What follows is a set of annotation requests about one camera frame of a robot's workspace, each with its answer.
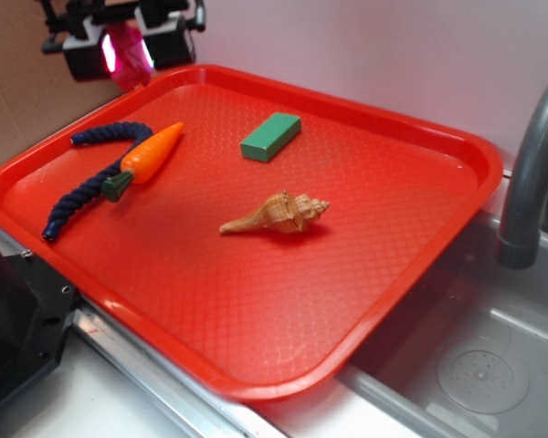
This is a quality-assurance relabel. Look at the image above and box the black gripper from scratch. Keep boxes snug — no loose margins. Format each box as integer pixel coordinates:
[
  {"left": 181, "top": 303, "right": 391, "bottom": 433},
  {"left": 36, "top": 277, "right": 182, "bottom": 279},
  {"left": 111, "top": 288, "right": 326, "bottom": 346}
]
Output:
[{"left": 39, "top": 1, "right": 196, "bottom": 82}]

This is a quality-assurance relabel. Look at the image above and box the red paper ball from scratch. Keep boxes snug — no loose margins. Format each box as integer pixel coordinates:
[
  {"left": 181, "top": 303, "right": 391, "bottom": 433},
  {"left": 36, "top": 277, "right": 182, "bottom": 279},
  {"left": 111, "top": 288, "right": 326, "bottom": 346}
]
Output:
[{"left": 106, "top": 23, "right": 153, "bottom": 91}]

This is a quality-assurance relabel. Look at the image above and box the brown cardboard panel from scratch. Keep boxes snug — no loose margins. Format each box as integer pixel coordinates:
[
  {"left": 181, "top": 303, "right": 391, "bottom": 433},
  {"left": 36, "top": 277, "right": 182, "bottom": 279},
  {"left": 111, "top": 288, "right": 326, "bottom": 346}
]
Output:
[{"left": 0, "top": 1, "right": 121, "bottom": 165}]

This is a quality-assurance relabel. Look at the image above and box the orange toy carrot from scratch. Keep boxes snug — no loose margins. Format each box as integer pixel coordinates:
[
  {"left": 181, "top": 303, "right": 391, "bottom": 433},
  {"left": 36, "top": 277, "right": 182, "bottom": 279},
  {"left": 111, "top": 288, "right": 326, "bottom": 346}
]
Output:
[{"left": 101, "top": 122, "right": 184, "bottom": 203}]

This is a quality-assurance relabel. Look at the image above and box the green rectangular block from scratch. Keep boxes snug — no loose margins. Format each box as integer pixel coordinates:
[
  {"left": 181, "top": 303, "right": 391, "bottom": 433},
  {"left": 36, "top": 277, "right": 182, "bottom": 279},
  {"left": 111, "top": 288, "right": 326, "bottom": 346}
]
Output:
[{"left": 240, "top": 112, "right": 302, "bottom": 162}]

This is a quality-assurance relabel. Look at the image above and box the brown spiral seashell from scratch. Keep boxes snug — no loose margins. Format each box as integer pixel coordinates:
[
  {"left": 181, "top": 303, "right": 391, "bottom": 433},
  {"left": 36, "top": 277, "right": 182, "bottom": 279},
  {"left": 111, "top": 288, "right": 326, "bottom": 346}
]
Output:
[{"left": 219, "top": 191, "right": 330, "bottom": 235}]

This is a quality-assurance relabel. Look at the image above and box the red plastic tray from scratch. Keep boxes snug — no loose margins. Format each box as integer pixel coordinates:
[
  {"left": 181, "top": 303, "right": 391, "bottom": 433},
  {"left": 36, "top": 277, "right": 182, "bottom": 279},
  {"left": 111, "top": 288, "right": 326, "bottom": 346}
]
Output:
[{"left": 0, "top": 66, "right": 502, "bottom": 402}]

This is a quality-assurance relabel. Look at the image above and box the grey sink faucet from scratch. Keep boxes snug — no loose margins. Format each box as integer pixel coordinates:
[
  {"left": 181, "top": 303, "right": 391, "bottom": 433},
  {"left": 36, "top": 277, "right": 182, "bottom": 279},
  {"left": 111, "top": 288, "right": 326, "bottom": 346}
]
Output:
[{"left": 495, "top": 86, "right": 548, "bottom": 269}]

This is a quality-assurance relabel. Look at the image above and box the grey toy sink basin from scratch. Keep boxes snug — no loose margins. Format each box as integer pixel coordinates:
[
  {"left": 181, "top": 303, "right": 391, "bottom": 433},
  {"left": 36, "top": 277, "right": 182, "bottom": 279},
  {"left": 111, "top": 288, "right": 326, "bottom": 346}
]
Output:
[{"left": 339, "top": 213, "right": 548, "bottom": 437}]

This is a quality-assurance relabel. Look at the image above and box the dark blue rope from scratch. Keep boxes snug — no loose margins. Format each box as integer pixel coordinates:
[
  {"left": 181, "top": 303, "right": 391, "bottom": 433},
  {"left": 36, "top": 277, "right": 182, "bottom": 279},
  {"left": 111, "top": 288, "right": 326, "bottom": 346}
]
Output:
[{"left": 42, "top": 120, "right": 154, "bottom": 243}]

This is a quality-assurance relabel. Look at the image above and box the black metal bracket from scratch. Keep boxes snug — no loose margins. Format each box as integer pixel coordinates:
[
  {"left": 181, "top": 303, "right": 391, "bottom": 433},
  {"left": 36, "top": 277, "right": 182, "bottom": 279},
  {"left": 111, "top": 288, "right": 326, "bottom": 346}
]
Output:
[{"left": 0, "top": 253, "right": 79, "bottom": 410}]

